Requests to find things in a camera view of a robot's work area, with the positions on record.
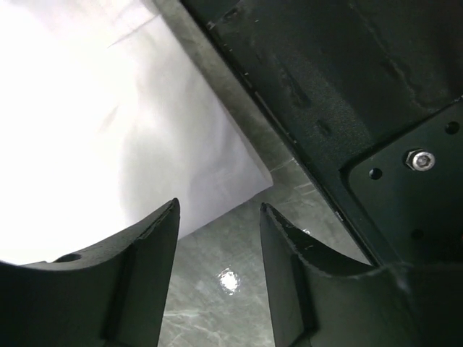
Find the black base beam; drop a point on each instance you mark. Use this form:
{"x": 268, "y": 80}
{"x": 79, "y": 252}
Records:
{"x": 368, "y": 96}

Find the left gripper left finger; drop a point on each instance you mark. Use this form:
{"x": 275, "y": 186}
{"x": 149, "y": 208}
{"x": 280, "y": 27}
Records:
{"x": 112, "y": 293}

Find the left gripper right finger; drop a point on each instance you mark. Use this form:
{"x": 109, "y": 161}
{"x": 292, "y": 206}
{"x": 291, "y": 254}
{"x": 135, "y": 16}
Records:
{"x": 320, "y": 297}

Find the white t shirt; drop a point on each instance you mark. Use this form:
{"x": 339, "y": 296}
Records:
{"x": 104, "y": 118}

